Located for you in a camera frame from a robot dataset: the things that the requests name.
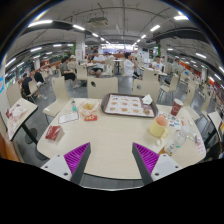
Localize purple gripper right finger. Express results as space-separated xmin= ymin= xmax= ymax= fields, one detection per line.
xmin=132 ymin=143 xmax=182 ymax=185

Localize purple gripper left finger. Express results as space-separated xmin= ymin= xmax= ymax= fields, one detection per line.
xmin=42 ymin=143 xmax=91 ymax=185

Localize clear plastic water bottle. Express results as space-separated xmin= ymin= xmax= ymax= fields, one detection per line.
xmin=165 ymin=126 xmax=190 ymax=156

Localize red paper box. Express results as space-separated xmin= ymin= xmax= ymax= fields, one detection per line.
xmin=45 ymin=125 xmax=64 ymax=141

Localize yellow mug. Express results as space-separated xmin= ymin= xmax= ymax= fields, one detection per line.
xmin=149 ymin=116 xmax=168 ymax=138

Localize white receipt card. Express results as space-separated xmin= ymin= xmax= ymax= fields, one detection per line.
xmin=58 ymin=112 xmax=79 ymax=124

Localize colourful paper leaflet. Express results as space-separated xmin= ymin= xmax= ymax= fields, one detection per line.
xmin=160 ymin=112 xmax=182 ymax=130

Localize red ketchup packet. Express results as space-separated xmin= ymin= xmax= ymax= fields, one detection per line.
xmin=84 ymin=115 xmax=97 ymax=121

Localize fries in paper wrap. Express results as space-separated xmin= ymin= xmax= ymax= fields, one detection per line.
xmin=79 ymin=99 xmax=100 ymax=117

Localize small clear bottle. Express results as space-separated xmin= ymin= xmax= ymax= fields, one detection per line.
xmin=71 ymin=100 xmax=77 ymax=112

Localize brown food tray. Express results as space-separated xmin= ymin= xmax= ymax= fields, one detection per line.
xmin=101 ymin=93 xmax=158 ymax=118

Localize white crumpled napkin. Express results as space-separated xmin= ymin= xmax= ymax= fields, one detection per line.
xmin=142 ymin=95 xmax=153 ymax=105

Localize red paper cup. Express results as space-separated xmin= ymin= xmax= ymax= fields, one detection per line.
xmin=171 ymin=98 xmax=183 ymax=116

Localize beige chair left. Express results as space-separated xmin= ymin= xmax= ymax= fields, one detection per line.
xmin=43 ymin=77 xmax=70 ymax=117

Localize beige chair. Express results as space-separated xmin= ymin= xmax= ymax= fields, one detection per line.
xmin=132 ymin=79 xmax=160 ymax=102
xmin=43 ymin=77 xmax=70 ymax=117
xmin=87 ymin=77 xmax=118 ymax=99

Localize side table with tray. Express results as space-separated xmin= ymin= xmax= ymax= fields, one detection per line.
xmin=7 ymin=98 xmax=38 ymax=143

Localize beige chair right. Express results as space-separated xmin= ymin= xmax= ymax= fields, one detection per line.
xmin=132 ymin=79 xmax=160 ymax=102

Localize beige chair back centre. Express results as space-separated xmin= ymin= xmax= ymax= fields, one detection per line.
xmin=87 ymin=77 xmax=118 ymax=99

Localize person in white shirt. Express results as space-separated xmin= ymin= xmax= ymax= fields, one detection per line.
xmin=124 ymin=52 xmax=138 ymax=78

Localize seated person white shirt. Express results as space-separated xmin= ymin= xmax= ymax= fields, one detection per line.
xmin=89 ymin=50 xmax=105 ymax=78

